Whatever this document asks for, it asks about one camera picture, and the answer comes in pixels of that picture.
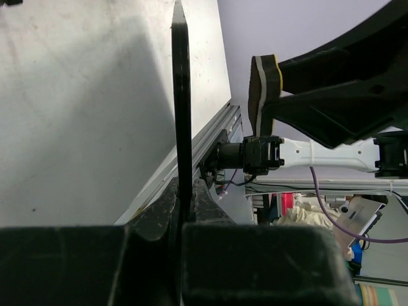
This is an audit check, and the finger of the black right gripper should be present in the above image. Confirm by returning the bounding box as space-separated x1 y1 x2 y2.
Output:
279 0 407 94
263 79 407 149

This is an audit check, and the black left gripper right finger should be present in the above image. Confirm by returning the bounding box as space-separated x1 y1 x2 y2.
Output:
181 179 359 305

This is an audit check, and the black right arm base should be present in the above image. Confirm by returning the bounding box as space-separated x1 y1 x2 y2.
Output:
198 129 244 188

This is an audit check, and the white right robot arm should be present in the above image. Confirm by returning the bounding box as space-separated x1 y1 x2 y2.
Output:
214 1 407 179

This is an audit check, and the small black-framed whiteboard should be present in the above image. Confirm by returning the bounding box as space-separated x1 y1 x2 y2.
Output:
171 1 192 218

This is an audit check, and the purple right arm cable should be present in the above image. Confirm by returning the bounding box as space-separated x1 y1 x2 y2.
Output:
309 165 408 245

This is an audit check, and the aluminium table frame rail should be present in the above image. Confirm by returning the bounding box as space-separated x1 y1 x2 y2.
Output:
114 103 242 225

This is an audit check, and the yellow bone-shaped eraser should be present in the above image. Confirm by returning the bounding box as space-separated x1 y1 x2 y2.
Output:
247 54 283 137

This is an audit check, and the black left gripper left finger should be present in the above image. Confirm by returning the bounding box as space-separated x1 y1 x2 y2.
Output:
1 178 179 305

